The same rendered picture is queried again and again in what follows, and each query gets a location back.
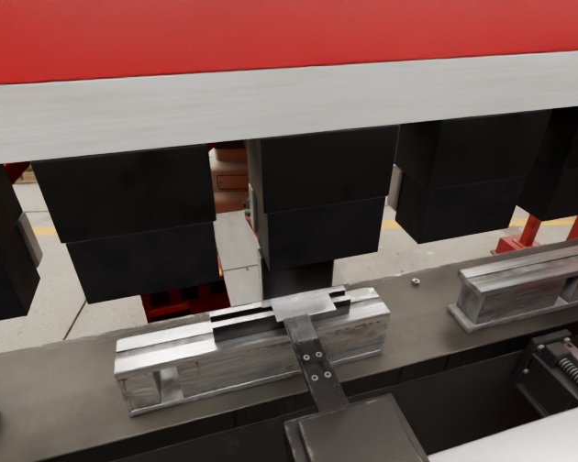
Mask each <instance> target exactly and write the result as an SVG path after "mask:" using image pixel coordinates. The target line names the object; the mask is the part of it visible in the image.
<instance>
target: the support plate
mask: <svg viewBox="0 0 578 462"><path fill-rule="evenodd" d="M248 211H250V209H249V210H242V211H236V212H229V213H223V214H217V220H216V221H215V222H214V229H215V238H216V245H217V253H218V256H219V260H220V264H221V269H222V272H223V270H229V269H234V270H229V271H224V272H223V276H224V280H225V283H226V288H227V292H228V298H229V302H230V307H231V308H234V307H239V306H243V305H248V304H253V303H258V302H261V295H260V288H259V271H258V266H254V267H249V270H246V268H244V269H235V268H240V267H245V266H250V265H256V264H258V262H257V248H260V246H259V243H258V239H257V237H256V236H255V235H254V233H253V231H252V230H251V228H250V226H249V224H248V222H247V220H246V219H245V214H244V212H248ZM342 285H343V286H344V288H345V289H347V288H349V283H348V281H347V280H346V278H345V277H344V275H343V273H342V272H341V270H340V269H339V267H338V265H337V263H336V262H335V260H334V269H333V281H332V287H329V288H333V287H338V286H342Z"/></svg>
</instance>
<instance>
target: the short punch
mask: <svg viewBox="0 0 578 462"><path fill-rule="evenodd" d="M257 254H258V271H259V288H260V295H261V308H265V307H270V306H274V305H279V304H284V303H291V302H296V301H301V300H305V299H310V298H315V297H319V296H324V295H329V287H332V281H333V269H334V260H330V261H324V262H319V263H314V264H309V265H304V266H299V267H293V268H289V269H279V270H274V271H269V269H268V267H267V264H266V262H265V259H264V256H263V255H262V252H261V249H260V248H257Z"/></svg>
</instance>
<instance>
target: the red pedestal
mask: <svg viewBox="0 0 578 462"><path fill-rule="evenodd" d="M540 224H541V221H540V220H539V219H537V218H536V217H534V216H533V215H531V214H529V217H528V220H527V222H526V225H525V227H524V230H523V233H521V234H516V235H513V236H502V237H500V238H499V241H498V244H497V247H496V249H493V250H490V253H491V254H493V255H495V254H500V253H505V252H509V251H514V250H519V249H523V248H532V247H536V246H541V244H540V243H539V242H537V241H536V240H535V237H536V234H537V233H538V231H539V227H540Z"/></svg>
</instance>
